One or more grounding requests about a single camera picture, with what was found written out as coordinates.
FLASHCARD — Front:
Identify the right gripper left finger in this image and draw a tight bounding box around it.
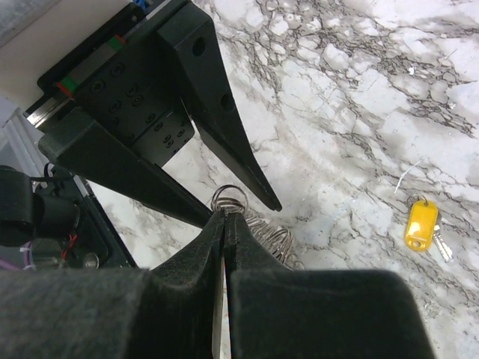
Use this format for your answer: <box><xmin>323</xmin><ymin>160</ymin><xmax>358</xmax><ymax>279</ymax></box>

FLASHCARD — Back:
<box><xmin>1</xmin><ymin>212</ymin><xmax>225</xmax><ymax>358</ymax></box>

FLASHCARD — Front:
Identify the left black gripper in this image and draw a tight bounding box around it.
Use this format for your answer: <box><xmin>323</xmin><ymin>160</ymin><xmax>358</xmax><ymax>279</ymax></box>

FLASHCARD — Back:
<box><xmin>26</xmin><ymin>1</ymin><xmax>281</xmax><ymax>227</ymax></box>

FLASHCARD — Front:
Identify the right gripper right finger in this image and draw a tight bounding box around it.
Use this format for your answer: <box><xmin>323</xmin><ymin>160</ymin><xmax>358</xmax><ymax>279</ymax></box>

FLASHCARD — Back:
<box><xmin>225</xmin><ymin>214</ymin><xmax>434</xmax><ymax>358</ymax></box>

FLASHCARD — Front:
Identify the yellow key tag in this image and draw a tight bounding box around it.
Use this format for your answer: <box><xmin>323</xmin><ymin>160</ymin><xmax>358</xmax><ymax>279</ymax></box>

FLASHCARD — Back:
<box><xmin>404</xmin><ymin>194</ymin><xmax>453</xmax><ymax>263</ymax></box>

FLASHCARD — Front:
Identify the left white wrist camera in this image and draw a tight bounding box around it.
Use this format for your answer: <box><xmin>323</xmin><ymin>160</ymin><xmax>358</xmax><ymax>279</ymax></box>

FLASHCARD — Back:
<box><xmin>1</xmin><ymin>0</ymin><xmax>132</xmax><ymax>109</ymax></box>

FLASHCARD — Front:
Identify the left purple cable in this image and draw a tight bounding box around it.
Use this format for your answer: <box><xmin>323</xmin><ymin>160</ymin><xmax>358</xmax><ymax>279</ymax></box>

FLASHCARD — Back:
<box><xmin>0</xmin><ymin>242</ymin><xmax>38</xmax><ymax>272</ymax></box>

